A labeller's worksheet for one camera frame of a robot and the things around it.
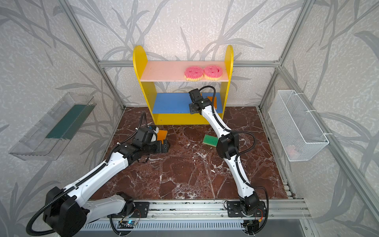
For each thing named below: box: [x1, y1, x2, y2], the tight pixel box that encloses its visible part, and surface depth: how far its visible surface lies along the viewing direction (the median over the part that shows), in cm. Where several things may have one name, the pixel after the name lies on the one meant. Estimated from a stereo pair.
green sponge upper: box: [202, 134, 219, 148], surface depth 101 cm
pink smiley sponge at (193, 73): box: [184, 66, 204, 82], surface depth 79 cm
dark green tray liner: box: [45, 103, 98, 140], surface depth 68 cm
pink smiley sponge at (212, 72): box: [203, 65, 224, 81], surface depth 79 cm
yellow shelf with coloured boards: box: [132, 44, 234, 125], surface depth 85 cm
